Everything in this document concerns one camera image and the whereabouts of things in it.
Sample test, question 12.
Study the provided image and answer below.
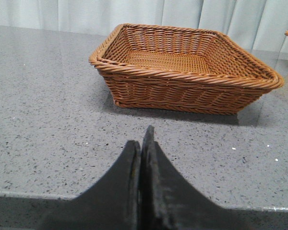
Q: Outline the white curtain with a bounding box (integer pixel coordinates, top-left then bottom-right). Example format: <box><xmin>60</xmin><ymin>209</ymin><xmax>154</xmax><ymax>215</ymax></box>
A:
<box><xmin>0</xmin><ymin>0</ymin><xmax>288</xmax><ymax>53</ymax></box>

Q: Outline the brown wicker basket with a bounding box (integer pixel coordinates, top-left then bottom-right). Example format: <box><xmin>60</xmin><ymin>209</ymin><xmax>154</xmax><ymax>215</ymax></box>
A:
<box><xmin>89</xmin><ymin>23</ymin><xmax>284</xmax><ymax>115</ymax></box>

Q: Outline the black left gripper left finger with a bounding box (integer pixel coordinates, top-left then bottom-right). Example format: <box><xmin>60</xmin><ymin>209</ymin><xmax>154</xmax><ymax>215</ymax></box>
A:
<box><xmin>38</xmin><ymin>140</ymin><xmax>141</xmax><ymax>230</ymax></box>

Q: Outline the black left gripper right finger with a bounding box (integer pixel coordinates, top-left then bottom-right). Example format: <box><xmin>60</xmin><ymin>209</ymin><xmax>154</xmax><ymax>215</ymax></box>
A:
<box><xmin>140</xmin><ymin>126</ymin><xmax>233</xmax><ymax>230</ymax></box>

